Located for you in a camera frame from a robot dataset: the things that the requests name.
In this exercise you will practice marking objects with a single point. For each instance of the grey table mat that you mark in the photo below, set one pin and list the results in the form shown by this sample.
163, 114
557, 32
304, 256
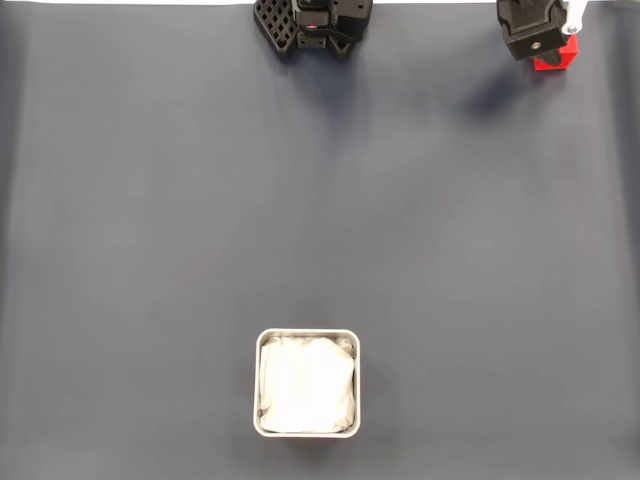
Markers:
150, 210

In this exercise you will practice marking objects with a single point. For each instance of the square metal box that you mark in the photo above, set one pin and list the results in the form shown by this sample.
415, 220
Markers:
257, 385

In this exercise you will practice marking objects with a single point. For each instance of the camera board on white mount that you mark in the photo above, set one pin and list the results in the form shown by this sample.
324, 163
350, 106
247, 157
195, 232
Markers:
575, 15

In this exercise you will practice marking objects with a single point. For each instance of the red cube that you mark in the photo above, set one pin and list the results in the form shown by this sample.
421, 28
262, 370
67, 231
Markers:
570, 55

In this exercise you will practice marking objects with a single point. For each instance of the white cloth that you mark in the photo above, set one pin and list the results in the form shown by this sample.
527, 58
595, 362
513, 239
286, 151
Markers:
307, 385

